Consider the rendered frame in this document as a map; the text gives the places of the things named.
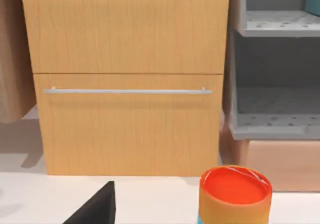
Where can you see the pale wooden cupboard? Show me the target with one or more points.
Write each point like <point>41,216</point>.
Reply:
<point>12,59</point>

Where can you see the wooden drawer front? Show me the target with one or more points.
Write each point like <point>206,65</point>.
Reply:
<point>130,129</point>

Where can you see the shallow salmon-coloured box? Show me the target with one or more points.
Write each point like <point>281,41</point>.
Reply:
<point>282,161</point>

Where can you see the orange and blue can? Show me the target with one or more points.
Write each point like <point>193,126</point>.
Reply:
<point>235,196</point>

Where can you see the grey pierced drawer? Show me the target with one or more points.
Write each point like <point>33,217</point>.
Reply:
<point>280,21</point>

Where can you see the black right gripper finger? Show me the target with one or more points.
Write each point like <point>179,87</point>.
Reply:
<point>100,206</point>

